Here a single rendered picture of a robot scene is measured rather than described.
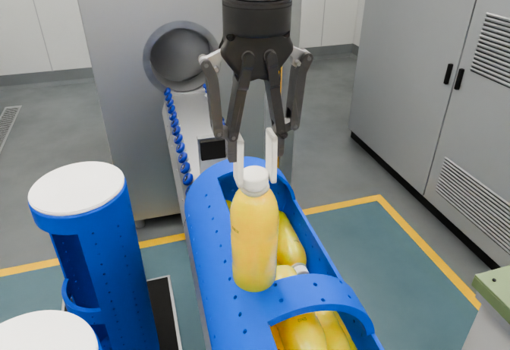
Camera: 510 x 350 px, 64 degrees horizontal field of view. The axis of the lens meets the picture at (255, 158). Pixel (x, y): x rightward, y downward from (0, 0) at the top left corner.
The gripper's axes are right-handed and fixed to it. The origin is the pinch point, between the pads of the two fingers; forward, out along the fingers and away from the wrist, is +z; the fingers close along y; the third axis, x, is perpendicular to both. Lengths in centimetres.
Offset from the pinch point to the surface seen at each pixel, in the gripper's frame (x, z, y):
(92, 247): -56, 58, 35
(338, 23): -477, 93, -245
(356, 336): 1.6, 41.4, -20.1
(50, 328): -17, 44, 38
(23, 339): -16, 45, 42
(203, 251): -17.9, 31.5, 5.8
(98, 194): -62, 44, 31
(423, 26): -177, 28, -155
